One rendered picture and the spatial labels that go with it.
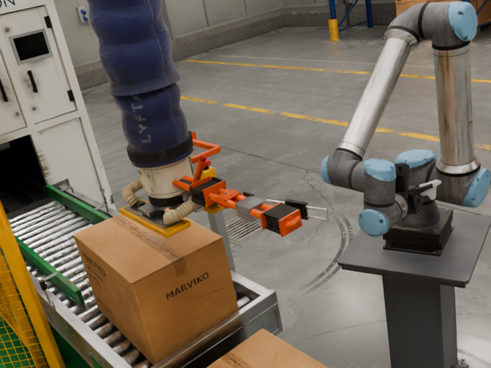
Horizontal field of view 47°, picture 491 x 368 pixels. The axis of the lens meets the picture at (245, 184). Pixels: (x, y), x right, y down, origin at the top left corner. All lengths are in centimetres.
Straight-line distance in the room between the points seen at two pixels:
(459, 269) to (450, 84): 68
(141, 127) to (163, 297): 66
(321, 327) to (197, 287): 114
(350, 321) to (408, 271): 105
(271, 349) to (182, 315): 36
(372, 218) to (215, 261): 76
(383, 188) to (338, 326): 162
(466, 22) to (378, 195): 60
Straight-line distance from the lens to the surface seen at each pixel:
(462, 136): 204
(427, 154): 223
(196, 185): 180
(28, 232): 382
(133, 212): 204
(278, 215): 149
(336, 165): 171
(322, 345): 306
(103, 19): 178
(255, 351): 223
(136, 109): 182
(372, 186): 164
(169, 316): 218
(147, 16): 177
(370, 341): 305
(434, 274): 217
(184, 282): 215
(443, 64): 193
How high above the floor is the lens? 196
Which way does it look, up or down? 23 degrees down
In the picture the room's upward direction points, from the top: 11 degrees counter-clockwise
